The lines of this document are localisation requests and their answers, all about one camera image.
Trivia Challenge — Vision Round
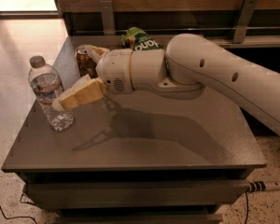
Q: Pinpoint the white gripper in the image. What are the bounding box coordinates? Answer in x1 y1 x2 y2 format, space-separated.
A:
52 45 133 111

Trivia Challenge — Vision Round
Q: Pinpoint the clear plastic water bottle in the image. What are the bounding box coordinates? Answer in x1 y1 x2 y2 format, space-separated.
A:
28 56 74 132

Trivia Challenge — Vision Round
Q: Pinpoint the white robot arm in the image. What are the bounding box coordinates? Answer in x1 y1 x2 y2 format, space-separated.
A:
53 34 280 136

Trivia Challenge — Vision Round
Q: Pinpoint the gold soda can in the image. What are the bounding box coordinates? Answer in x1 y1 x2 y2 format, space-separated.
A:
75 45 97 78

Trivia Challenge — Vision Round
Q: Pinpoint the green snack bag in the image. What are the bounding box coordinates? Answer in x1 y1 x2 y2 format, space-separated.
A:
121 27 162 51

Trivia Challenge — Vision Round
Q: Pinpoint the grey drawer cabinet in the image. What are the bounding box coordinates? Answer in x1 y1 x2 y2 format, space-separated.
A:
1 35 268 224

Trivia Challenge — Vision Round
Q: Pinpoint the upper grey drawer front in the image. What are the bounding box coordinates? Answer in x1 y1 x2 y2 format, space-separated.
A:
26 180 248 209

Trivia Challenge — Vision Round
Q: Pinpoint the grey drawer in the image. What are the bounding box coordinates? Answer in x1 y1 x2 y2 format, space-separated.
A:
26 180 248 209
54 215 222 224

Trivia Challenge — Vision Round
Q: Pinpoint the lower grey drawer front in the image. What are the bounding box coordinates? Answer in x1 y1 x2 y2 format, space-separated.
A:
54 215 222 224

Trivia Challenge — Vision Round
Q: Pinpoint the left metal bracket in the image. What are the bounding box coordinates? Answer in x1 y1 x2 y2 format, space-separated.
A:
100 0 116 35

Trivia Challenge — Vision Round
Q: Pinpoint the metal bracket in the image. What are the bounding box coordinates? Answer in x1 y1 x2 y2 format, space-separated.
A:
231 0 259 44
100 0 116 35

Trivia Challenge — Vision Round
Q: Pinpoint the black floor cable left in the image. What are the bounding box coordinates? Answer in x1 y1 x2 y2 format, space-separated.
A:
0 201 39 224

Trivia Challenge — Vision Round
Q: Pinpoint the right metal bracket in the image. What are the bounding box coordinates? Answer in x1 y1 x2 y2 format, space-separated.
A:
231 0 259 44

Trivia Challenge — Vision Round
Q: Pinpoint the black hanging cable right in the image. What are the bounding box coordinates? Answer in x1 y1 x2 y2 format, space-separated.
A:
244 191 250 224

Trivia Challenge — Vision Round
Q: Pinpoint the striped white cable plug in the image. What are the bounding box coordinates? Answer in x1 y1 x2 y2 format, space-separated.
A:
247 181 280 192

